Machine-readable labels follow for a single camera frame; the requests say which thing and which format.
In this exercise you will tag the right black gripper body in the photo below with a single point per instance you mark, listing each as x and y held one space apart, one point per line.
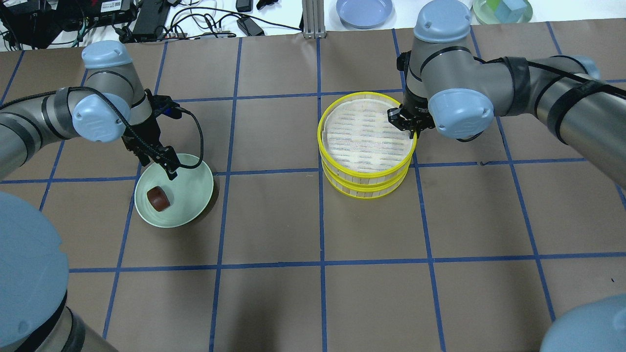
418 108

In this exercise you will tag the aluminium frame post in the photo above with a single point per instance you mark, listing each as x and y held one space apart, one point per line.
313 19

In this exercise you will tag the yellow steamer basket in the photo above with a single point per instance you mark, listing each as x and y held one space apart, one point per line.
360 187
355 137

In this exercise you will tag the blue plate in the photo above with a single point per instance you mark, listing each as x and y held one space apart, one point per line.
364 14

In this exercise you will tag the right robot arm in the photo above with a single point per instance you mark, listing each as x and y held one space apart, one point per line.
527 248

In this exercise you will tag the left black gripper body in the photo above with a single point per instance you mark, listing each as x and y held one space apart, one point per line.
147 131

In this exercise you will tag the brown bun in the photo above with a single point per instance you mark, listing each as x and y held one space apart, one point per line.
158 199

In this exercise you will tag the light green plate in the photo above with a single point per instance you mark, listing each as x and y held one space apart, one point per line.
189 194

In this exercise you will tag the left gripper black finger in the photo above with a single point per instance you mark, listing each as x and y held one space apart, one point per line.
167 158

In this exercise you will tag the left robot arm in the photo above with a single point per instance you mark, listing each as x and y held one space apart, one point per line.
112 104

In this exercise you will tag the black power adapter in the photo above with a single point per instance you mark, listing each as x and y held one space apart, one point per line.
249 27

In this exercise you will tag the green plate with blocks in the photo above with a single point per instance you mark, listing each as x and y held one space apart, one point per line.
502 11

